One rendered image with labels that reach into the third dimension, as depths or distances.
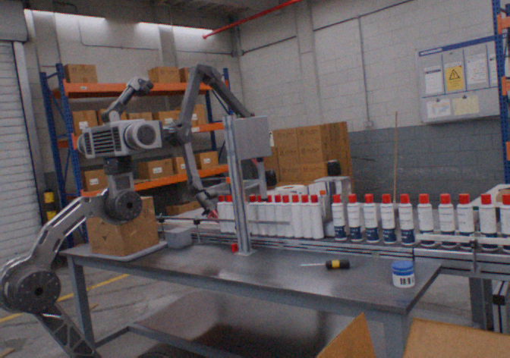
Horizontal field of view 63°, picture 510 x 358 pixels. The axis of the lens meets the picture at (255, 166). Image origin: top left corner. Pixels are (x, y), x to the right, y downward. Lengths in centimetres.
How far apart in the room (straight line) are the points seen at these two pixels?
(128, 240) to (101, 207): 27
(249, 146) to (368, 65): 502
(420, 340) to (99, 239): 199
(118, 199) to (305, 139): 393
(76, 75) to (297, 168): 308
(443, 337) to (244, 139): 144
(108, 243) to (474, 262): 173
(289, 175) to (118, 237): 389
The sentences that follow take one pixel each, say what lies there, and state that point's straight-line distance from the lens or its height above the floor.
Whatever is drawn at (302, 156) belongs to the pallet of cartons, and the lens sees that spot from 573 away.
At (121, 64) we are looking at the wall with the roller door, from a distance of 701.
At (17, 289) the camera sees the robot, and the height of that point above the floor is 92.
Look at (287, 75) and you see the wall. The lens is 773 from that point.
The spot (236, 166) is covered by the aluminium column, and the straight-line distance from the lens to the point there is 199.
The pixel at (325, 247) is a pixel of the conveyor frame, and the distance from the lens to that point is 193.
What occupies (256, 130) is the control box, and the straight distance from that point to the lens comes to 197.
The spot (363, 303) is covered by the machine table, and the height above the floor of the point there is 82.
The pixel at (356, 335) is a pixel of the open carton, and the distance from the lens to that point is 59.
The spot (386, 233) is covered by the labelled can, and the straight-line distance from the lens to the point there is 182.
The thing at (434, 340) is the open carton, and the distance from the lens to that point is 69.
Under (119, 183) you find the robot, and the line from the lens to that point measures 211.
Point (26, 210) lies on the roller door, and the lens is 613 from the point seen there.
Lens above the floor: 141
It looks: 5 degrees down
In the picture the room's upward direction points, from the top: 7 degrees counter-clockwise
